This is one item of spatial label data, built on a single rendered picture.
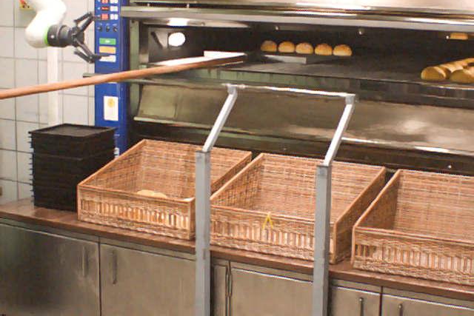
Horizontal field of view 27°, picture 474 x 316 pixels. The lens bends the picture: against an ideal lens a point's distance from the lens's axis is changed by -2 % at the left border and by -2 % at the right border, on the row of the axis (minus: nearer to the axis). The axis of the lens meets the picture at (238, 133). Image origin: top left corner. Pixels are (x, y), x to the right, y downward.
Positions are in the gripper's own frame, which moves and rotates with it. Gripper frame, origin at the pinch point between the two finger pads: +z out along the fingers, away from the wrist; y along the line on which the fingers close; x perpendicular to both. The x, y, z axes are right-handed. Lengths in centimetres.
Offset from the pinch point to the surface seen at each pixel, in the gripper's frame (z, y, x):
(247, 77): 31, 18, -55
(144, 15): -10.7, -7.0, -40.1
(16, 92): 7, 15, 57
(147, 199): 16, 62, -6
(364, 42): 13, 13, -215
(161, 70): 7.1, 14.4, -27.4
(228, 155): 24, 51, -52
